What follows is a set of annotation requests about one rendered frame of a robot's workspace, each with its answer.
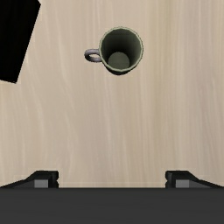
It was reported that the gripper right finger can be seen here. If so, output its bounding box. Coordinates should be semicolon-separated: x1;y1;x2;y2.
164;170;224;189

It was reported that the green mug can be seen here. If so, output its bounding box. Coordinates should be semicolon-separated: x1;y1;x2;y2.
84;26;144;76

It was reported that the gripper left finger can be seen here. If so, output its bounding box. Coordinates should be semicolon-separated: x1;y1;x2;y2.
0;170;60;189

